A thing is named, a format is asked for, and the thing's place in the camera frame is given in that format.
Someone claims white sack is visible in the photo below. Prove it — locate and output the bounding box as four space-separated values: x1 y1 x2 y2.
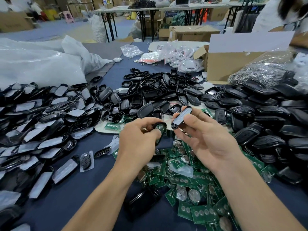
90 14 107 43

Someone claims small black button strip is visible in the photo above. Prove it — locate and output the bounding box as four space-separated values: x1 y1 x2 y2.
94 146 111 159

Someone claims person's left forearm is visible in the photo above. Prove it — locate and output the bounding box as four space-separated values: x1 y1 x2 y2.
63 163 145 231

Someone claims person's left hand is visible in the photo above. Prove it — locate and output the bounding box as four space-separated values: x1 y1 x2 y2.
117 117 163 174

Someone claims clear plastic film piece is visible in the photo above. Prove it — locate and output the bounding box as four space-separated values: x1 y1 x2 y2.
146 160 162 171

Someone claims tan cardboard box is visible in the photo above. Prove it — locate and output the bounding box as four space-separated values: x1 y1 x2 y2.
0 11 34 33

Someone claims pile of assembled black fobs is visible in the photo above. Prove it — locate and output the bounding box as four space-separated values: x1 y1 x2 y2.
212 72 308 186

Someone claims long white table top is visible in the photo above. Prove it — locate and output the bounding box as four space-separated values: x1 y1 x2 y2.
94 3 270 13

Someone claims film-covered black shell cover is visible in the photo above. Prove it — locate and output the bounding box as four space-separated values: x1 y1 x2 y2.
171 107 193 129

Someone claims brown cardboard box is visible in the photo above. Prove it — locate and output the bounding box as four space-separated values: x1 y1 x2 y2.
168 25 221 42

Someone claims clear bag of metal parts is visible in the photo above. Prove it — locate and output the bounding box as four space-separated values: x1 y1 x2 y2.
228 50 308 90

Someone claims small crumpled clear plastic bag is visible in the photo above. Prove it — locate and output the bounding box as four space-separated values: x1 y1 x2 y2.
120 44 144 59

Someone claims lone glossy black shell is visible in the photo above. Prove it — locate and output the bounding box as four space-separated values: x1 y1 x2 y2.
124 187 162 219

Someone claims large white plastic bag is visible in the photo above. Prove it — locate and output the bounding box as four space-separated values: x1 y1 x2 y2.
0 35 114 90

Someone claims pile of shells with pads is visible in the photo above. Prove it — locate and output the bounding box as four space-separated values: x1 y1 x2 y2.
0 81 109 231

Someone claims heap of black parts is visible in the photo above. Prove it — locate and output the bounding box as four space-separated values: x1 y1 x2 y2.
129 0 157 9

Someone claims clear bag with red label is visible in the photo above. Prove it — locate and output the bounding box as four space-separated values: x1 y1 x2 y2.
135 50 165 64

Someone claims large open cardboard box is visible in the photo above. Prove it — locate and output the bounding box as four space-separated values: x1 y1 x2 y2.
193 31 295 85

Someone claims black metal table frame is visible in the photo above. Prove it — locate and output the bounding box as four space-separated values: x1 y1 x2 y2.
98 9 159 42

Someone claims heap of clear parts bags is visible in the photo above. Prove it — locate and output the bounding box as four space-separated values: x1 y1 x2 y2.
163 46 205 73

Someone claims person's right forearm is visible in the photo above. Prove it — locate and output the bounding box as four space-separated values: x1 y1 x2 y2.
212 156 308 231

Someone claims pink plastic stool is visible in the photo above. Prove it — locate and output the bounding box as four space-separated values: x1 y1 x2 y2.
63 10 75 23

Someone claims pile of black shell halves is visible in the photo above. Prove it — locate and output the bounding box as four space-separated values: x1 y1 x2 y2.
98 68 227 124

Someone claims pile of green circuit boards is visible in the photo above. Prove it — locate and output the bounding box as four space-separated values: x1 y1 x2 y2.
105 106 277 231

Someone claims person's right hand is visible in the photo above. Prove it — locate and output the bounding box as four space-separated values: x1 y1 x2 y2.
172 107 241 174

